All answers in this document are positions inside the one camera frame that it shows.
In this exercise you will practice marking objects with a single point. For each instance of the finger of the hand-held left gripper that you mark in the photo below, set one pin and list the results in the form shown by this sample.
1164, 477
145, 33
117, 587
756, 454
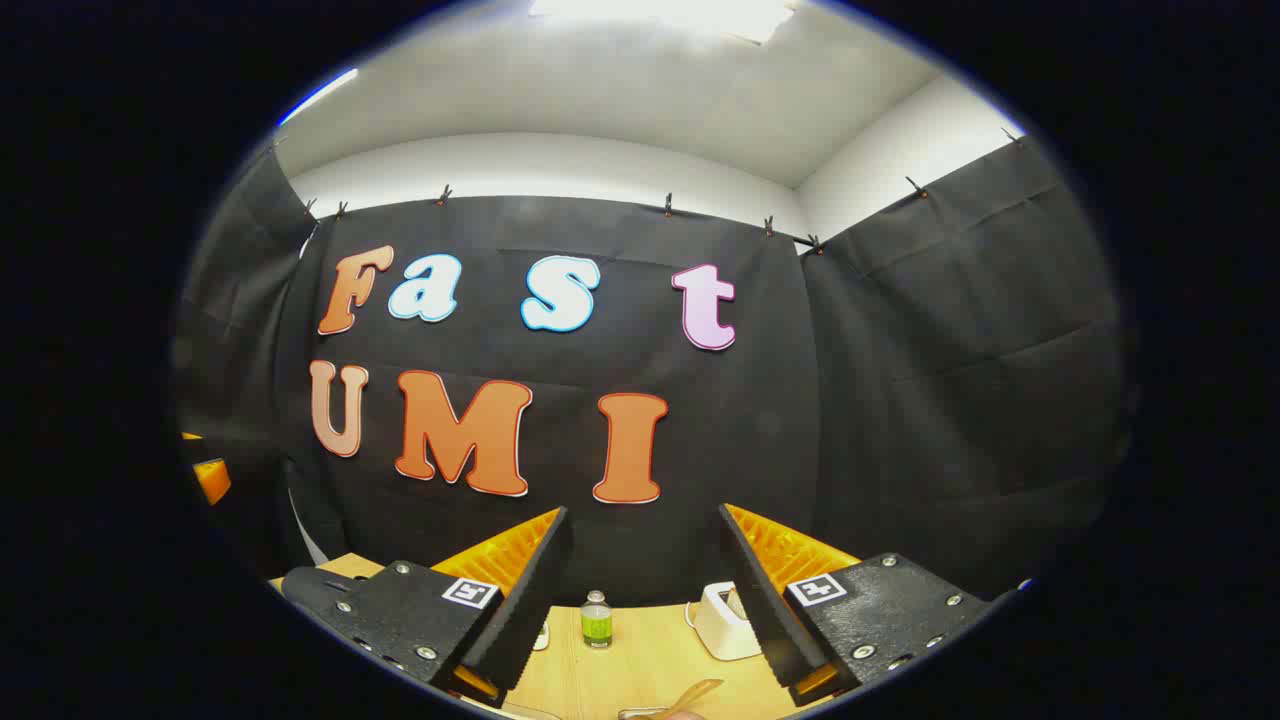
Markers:
212, 480

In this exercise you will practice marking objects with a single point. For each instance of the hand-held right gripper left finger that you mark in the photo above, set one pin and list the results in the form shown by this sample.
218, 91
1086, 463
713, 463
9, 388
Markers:
520, 610

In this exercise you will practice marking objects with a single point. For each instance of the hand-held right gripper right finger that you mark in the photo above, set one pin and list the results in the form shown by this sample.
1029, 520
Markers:
765, 600

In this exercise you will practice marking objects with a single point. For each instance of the wooden spoon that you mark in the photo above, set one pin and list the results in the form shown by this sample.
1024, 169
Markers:
695, 692

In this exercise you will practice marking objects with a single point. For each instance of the divided white grain dish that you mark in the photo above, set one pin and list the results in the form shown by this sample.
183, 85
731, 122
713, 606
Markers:
541, 636

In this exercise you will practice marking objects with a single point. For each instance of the white toaster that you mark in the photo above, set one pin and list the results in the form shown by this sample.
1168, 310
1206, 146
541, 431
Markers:
722, 625

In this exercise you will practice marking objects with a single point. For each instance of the green drink bottle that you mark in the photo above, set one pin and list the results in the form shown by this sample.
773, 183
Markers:
596, 625

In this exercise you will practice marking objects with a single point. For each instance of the black backdrop cloth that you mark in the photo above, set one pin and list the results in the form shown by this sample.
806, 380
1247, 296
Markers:
900, 400

